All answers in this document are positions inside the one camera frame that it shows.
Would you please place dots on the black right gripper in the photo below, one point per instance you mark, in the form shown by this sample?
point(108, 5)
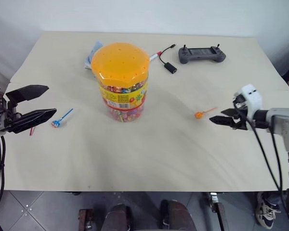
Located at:
point(240, 115)

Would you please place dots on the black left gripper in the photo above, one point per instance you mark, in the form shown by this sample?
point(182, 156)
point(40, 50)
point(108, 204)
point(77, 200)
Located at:
point(0, 115)

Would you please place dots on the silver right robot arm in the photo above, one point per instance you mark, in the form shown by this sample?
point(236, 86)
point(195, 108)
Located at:
point(281, 122)

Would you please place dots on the clear plastic lollipop jar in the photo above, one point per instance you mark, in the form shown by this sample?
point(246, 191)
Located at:
point(122, 103)

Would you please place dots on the orange plastic jar lid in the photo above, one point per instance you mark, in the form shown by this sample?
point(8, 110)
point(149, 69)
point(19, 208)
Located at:
point(120, 63)

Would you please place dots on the red stick lollipop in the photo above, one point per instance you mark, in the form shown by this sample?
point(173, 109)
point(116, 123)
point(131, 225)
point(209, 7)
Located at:
point(32, 132)

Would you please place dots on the orange lollipop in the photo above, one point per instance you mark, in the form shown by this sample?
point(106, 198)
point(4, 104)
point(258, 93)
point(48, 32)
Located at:
point(198, 114)

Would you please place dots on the blue stick lollipop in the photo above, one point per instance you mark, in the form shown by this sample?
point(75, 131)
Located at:
point(56, 123)

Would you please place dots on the grey handheld remote controller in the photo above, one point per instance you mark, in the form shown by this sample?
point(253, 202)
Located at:
point(201, 54)

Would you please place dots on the blue cloth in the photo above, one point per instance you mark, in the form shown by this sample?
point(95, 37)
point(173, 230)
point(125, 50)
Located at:
point(91, 56)

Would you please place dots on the beige table cover sheet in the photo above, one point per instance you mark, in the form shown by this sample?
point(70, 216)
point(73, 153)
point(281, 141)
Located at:
point(144, 154)

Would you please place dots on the red and white marker pen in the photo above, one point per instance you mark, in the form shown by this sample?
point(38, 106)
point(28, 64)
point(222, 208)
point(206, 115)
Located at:
point(155, 56)

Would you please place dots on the white and black sneaker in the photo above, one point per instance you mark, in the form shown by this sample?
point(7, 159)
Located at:
point(267, 211)

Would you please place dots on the dark rounded shape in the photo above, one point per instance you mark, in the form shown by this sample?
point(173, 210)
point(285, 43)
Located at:
point(116, 217)
point(177, 215)

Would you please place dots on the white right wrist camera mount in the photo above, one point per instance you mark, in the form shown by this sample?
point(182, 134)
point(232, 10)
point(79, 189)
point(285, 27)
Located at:
point(253, 98)

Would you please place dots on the rusty metal bracket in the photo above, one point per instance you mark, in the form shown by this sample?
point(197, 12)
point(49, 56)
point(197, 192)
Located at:
point(216, 209)
point(85, 220)

